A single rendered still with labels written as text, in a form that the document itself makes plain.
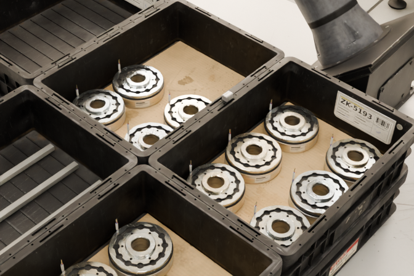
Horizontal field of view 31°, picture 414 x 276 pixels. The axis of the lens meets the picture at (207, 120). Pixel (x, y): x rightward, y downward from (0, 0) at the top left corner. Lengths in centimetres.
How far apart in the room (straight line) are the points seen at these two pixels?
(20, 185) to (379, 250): 67
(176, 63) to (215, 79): 10
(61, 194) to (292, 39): 81
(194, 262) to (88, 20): 72
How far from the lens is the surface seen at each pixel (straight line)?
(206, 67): 158
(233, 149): 136
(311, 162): 139
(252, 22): 195
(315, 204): 128
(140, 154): 125
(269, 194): 133
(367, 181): 124
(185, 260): 123
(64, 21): 174
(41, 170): 138
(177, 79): 155
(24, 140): 145
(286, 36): 191
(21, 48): 167
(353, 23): 161
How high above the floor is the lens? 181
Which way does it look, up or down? 42 degrees down
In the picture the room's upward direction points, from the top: 2 degrees clockwise
